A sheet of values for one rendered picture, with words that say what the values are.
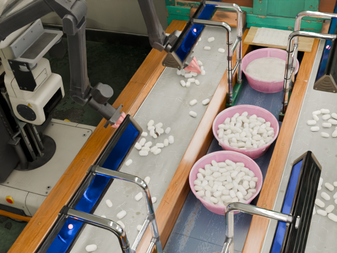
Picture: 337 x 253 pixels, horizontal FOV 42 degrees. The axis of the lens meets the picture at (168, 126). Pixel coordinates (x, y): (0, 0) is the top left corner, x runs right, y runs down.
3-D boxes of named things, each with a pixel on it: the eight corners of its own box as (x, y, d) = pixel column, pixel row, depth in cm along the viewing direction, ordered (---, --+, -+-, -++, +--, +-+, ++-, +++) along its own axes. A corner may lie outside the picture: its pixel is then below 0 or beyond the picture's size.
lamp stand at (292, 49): (278, 121, 194) (286, 32, 164) (287, 93, 207) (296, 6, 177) (323, 129, 188) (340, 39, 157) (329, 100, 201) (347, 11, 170)
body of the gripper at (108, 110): (125, 106, 179) (110, 94, 178) (113, 122, 173) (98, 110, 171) (117, 113, 184) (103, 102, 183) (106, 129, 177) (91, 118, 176)
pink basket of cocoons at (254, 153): (215, 168, 179) (214, 152, 172) (211, 122, 198) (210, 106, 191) (282, 164, 177) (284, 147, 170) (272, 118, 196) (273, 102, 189)
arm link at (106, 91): (79, 83, 178) (70, 98, 173) (91, 69, 170) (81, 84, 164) (104, 100, 181) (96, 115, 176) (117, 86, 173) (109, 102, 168)
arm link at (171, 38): (155, 33, 209) (151, 45, 204) (167, 18, 200) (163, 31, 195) (176, 46, 212) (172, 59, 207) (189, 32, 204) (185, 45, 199)
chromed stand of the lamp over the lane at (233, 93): (192, 105, 208) (185, 20, 177) (205, 79, 221) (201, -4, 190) (231, 112, 201) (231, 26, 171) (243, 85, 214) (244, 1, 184)
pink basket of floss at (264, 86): (257, 104, 204) (258, 88, 197) (231, 73, 223) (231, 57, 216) (308, 87, 209) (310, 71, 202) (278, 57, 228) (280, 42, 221)
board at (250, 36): (243, 43, 224) (243, 41, 223) (250, 28, 234) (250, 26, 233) (310, 52, 213) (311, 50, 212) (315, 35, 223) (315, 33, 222)
